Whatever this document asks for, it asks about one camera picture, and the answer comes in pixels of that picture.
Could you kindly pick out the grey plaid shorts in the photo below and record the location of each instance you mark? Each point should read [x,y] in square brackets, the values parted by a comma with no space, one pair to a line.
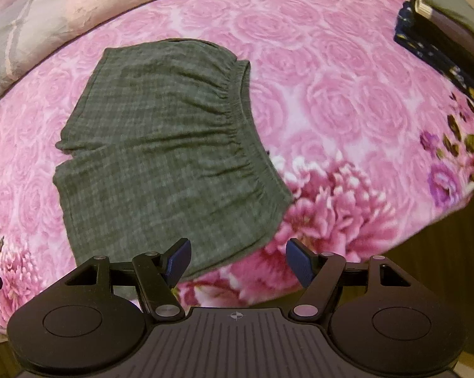
[162,145]

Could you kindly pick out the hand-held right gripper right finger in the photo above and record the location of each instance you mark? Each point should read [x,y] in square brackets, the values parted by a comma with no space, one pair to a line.
[300,262]

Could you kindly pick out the grey and white duvet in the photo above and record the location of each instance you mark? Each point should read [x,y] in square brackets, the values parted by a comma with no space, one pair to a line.
[44,19]

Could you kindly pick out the pink floral blanket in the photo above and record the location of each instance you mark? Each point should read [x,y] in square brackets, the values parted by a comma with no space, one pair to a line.
[339,86]

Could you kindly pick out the dark folded garment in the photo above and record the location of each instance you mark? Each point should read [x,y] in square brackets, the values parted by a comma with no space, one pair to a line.
[445,43]

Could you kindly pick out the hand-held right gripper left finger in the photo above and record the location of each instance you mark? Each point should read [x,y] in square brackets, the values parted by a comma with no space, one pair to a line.
[180,262]

